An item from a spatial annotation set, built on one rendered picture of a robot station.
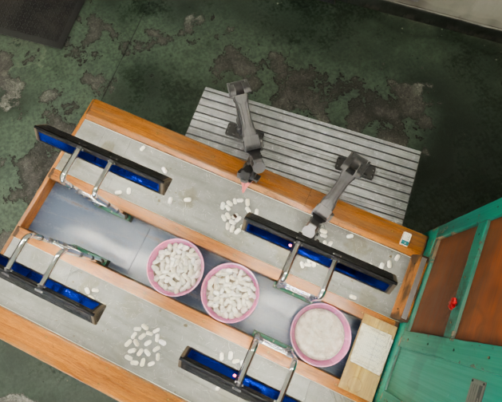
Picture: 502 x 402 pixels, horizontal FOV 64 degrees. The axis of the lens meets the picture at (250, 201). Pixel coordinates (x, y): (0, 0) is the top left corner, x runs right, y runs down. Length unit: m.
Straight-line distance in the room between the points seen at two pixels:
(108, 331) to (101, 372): 0.17
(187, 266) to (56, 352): 0.68
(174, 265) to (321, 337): 0.75
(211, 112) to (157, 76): 1.06
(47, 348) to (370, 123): 2.38
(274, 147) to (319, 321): 0.89
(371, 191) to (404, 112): 1.11
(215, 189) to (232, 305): 0.56
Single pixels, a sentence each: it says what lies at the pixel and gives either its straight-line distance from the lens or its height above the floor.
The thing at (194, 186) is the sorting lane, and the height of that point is 0.74.
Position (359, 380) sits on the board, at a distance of 1.91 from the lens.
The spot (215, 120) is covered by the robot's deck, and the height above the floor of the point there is 0.67.
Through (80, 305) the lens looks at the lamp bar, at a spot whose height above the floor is 1.11.
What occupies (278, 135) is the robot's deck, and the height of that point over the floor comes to 0.67.
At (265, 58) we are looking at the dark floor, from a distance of 3.18.
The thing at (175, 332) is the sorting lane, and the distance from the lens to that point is 1.93.
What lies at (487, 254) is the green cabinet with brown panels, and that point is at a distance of 1.51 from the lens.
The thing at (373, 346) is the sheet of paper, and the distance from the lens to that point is 1.91.
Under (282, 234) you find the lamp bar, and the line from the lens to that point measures 1.54.
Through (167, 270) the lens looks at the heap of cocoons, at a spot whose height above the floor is 0.74.
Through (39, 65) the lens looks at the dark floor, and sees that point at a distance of 3.58.
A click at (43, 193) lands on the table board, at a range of 2.27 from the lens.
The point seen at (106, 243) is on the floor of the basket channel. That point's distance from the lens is 2.12.
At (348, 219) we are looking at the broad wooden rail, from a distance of 1.94.
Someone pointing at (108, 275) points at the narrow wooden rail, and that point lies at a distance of 2.00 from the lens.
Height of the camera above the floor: 2.62
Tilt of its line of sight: 75 degrees down
